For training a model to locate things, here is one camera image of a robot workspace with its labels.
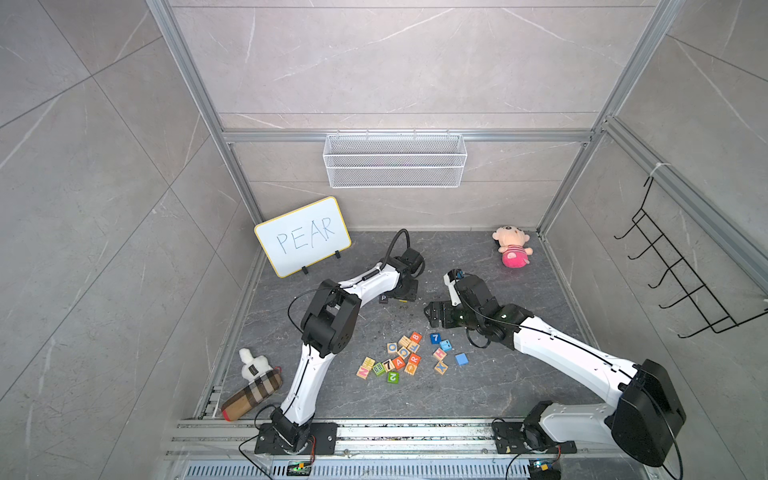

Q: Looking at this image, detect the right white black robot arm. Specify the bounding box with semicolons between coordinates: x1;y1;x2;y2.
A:
424;269;686;468

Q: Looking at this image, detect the black wire hook rack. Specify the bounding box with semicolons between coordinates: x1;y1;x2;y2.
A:
613;177;767;339

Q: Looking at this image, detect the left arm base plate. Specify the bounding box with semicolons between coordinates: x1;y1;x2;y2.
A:
254;422;339;455

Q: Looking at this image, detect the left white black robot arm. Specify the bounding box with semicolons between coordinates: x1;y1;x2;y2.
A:
270;228;425;453

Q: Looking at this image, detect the plaid plush toy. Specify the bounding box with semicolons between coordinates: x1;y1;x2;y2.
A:
221;348;283;422

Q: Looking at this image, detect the white wire mesh basket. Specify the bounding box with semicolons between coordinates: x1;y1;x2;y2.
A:
323;133;468;189

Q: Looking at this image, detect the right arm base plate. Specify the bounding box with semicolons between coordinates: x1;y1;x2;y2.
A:
490;418;577;454

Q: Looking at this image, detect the whiteboard with PEAR writing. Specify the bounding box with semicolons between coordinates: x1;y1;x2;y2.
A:
254;196;352;278

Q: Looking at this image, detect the pink plush doll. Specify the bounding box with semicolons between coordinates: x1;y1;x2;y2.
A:
492;225;533;269

